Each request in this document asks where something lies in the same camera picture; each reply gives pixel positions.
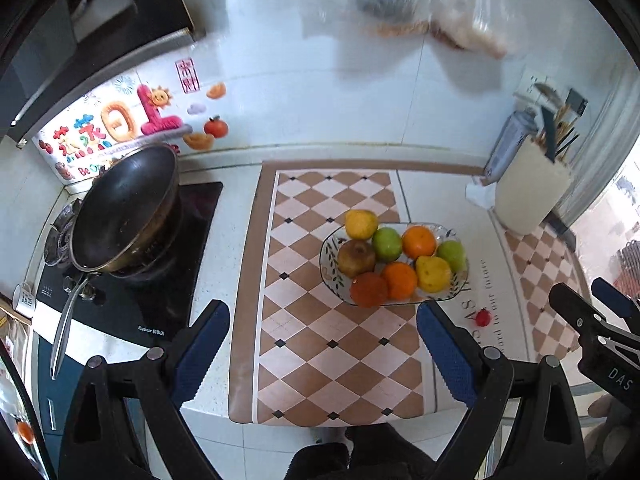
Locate grey spray can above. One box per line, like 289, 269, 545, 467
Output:
484, 109, 538, 183

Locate yellow pear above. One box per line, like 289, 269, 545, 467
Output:
345, 209, 378, 241

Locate cream utensil holder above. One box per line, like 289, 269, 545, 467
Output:
495, 137, 573, 236

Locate floral oval plate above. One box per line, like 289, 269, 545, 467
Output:
319, 222, 470, 307

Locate black-handled knife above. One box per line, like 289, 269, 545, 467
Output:
539, 106, 558, 162

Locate black gas stove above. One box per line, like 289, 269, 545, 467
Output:
37, 181, 224, 351

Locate white tissue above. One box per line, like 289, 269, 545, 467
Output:
465, 177, 498, 208

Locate green lime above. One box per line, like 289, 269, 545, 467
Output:
371, 227, 404, 262
436, 240, 467, 273

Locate window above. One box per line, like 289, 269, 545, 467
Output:
570, 160, 640, 301

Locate metal ladle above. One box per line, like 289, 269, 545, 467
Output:
532, 82, 562, 111

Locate white mug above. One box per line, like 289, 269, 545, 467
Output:
12, 282, 37, 317

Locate clear plastic bag pale contents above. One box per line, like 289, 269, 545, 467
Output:
430, 0, 531, 59

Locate dark red tomato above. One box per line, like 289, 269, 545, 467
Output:
349, 272, 389, 308

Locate white wall socket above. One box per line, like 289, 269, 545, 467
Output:
515, 71, 562, 107

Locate black wok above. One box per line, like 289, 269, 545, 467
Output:
50, 142, 183, 381

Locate orange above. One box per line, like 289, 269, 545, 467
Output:
382, 261, 418, 301
402, 226, 437, 259

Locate person's right hand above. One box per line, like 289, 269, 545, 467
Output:
584, 394, 621, 463

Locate white curtain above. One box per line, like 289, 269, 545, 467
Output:
550, 55, 640, 221

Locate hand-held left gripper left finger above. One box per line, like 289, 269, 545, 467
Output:
59, 300, 231, 480

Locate brown-red apple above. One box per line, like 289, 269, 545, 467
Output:
337, 240, 377, 278

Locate black plug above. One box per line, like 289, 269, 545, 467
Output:
566, 88, 589, 116

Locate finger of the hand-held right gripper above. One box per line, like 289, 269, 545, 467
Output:
591, 277, 640, 333
548, 283, 608, 343

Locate person's legs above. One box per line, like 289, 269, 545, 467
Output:
290, 422, 436, 480

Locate yellow lemon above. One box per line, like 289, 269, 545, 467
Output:
416, 256, 452, 293

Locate colourful wall sticker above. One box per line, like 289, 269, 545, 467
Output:
32, 57, 231, 181

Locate checkered table mat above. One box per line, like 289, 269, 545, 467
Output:
229, 161, 593, 428

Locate bundle of chopsticks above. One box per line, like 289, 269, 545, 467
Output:
552, 105, 581, 161

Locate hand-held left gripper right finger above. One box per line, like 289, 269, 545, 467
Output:
416, 300, 587, 480

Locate black range hood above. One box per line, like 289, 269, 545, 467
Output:
0, 0, 207, 148

